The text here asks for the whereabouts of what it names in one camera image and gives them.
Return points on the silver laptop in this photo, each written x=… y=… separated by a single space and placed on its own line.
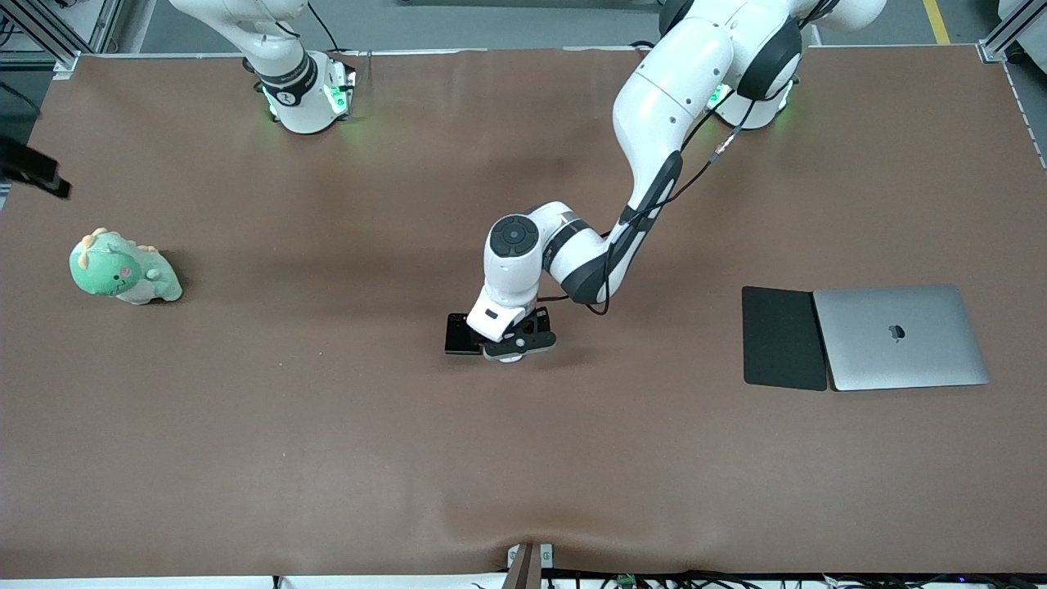
x=900 y=360

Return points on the black smartphone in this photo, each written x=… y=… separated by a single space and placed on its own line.
x=458 y=342

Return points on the dark mouse pad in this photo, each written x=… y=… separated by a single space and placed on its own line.
x=781 y=339

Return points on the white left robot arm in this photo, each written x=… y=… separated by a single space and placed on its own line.
x=671 y=98

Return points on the green dinosaur plush toy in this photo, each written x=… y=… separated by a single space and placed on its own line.
x=114 y=270

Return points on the metal bracket with post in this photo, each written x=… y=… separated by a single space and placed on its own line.
x=527 y=568

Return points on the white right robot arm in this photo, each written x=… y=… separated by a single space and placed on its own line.
x=298 y=102

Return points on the brown table mat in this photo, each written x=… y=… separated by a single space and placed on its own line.
x=327 y=425

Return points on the aluminium frame profile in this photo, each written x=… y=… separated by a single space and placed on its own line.
x=1002 y=41
x=57 y=45

